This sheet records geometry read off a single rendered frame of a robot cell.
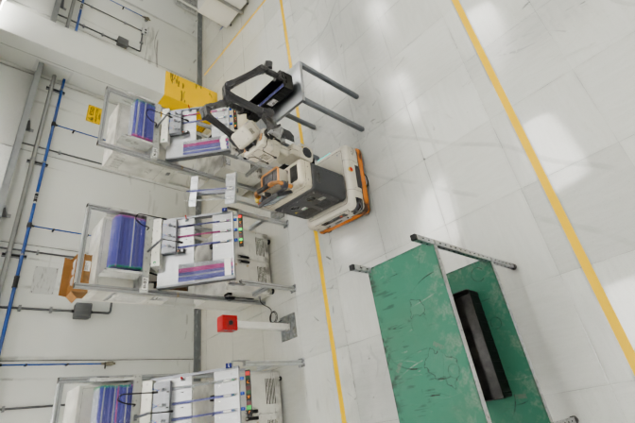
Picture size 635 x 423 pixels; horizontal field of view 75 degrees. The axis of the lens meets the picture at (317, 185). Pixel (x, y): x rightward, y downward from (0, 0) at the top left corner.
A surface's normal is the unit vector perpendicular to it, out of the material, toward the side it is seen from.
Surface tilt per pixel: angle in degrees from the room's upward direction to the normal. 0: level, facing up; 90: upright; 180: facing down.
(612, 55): 0
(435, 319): 0
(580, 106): 0
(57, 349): 90
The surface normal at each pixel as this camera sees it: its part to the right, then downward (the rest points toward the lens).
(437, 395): -0.74, -0.25
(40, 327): 0.66, -0.46
